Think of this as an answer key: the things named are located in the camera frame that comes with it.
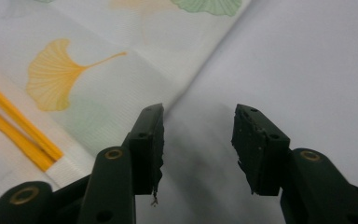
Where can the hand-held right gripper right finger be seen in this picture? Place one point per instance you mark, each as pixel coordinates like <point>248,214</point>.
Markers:
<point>262,155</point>

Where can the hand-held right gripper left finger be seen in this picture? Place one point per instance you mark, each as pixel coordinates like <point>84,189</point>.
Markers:
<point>143,152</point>

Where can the white leaf-print cloth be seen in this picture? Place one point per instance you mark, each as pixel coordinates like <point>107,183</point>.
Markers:
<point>105,81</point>

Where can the yellow chopstick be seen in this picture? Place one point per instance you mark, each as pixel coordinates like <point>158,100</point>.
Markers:
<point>12,137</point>
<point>15,116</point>

